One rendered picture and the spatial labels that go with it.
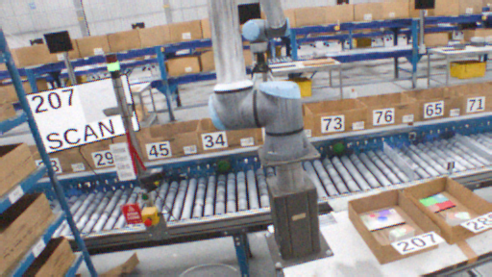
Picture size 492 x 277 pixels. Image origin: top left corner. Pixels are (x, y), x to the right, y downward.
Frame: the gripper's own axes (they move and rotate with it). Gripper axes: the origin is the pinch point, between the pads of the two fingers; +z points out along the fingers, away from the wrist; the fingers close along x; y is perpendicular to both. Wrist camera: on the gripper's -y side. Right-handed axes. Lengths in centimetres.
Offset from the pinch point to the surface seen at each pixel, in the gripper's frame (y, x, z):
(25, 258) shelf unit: 98, -91, 26
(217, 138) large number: -31, -32, 34
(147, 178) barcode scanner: 35, -65, 30
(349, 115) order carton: -28, 58, 32
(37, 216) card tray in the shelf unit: 80, -94, 20
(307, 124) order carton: -29, 29, 34
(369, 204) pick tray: 49, 41, 57
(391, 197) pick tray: 49, 53, 56
